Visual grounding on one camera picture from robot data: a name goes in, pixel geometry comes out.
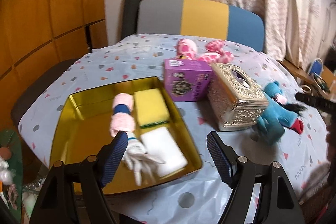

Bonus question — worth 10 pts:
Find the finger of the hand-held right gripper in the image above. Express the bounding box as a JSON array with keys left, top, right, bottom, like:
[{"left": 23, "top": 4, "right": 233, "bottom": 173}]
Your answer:
[{"left": 295, "top": 92, "right": 336, "bottom": 114}]

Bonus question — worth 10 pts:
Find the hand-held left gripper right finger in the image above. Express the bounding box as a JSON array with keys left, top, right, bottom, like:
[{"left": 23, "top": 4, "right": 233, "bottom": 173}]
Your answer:
[{"left": 206, "top": 132, "right": 306, "bottom": 224}]

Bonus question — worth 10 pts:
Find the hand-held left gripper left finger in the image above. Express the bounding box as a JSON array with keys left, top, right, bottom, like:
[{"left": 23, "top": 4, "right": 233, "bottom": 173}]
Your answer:
[{"left": 29, "top": 131, "right": 128, "bottom": 224}]

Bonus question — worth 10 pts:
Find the red cloth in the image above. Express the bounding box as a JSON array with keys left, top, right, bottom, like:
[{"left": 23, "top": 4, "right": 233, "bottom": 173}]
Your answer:
[{"left": 291, "top": 119, "right": 305, "bottom": 134}]

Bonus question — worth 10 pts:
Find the pink towel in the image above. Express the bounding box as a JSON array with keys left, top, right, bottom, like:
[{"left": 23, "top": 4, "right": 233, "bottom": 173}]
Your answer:
[{"left": 110, "top": 93, "right": 135, "bottom": 138}]

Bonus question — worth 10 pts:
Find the gold tin box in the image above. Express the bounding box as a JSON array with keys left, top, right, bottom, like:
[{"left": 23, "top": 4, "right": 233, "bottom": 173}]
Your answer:
[{"left": 50, "top": 76, "right": 202, "bottom": 189}]

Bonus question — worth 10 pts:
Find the blue plush toy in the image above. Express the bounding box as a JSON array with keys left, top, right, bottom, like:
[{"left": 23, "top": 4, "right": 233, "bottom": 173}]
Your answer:
[{"left": 256, "top": 82, "right": 307, "bottom": 146}]

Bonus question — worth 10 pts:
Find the white foam sponge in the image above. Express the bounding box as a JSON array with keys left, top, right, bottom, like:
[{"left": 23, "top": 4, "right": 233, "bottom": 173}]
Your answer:
[{"left": 140, "top": 126, "right": 188, "bottom": 177}]

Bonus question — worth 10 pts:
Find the yellow and green sponge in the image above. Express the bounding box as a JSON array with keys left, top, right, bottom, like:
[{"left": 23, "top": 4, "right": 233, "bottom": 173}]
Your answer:
[{"left": 134, "top": 89, "right": 171, "bottom": 128}]

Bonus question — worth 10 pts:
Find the blue folding chair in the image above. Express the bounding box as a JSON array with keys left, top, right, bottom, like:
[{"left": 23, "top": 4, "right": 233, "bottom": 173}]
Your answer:
[{"left": 310, "top": 57, "right": 324, "bottom": 77}]

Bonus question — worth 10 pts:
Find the wooden side table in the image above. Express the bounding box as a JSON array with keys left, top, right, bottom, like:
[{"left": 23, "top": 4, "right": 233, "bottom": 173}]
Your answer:
[{"left": 278, "top": 59, "right": 315, "bottom": 85}]

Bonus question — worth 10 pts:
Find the ornate silver tissue box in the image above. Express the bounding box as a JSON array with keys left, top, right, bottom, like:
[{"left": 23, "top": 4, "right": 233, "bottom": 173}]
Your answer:
[{"left": 209, "top": 63, "right": 269, "bottom": 132}]

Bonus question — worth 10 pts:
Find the purple cardboard box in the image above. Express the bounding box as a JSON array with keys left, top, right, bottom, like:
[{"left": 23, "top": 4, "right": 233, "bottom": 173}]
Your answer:
[{"left": 164, "top": 59, "right": 213, "bottom": 102}]

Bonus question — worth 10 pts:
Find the green floral decoration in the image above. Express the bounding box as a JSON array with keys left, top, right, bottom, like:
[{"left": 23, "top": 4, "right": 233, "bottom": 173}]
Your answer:
[{"left": 0, "top": 130, "right": 24, "bottom": 214}]

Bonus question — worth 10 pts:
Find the pink spotted plush toy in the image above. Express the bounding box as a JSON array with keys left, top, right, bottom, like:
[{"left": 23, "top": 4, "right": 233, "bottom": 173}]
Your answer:
[{"left": 176, "top": 39, "right": 234, "bottom": 63}]

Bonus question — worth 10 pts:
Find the grey yellow blue chair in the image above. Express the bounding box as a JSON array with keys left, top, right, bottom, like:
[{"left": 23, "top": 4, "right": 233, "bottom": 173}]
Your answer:
[{"left": 136, "top": 0, "right": 265, "bottom": 52}]

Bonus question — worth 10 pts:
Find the black rolled mat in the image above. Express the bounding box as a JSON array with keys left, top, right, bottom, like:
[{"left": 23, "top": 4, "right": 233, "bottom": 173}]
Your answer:
[{"left": 121, "top": 0, "right": 144, "bottom": 41}]

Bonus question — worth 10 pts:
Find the orange wooden wardrobe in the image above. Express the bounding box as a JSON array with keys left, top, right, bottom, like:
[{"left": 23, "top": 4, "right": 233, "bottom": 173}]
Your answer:
[{"left": 0, "top": 0, "right": 108, "bottom": 83}]

